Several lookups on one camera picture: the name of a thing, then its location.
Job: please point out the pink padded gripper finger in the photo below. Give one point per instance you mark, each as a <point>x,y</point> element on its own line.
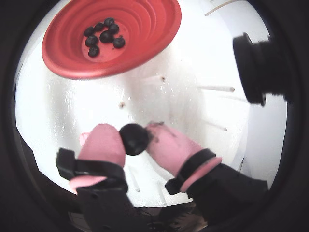
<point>171,149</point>
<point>101,147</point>

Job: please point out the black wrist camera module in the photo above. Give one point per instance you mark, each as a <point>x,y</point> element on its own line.
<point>251,67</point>

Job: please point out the thin wooden dowel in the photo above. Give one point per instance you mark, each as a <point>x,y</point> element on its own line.
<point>218,8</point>

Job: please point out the white foam board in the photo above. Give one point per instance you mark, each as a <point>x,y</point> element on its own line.
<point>96,104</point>

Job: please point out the red collapsible cup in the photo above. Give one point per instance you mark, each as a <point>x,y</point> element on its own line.
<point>62,55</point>

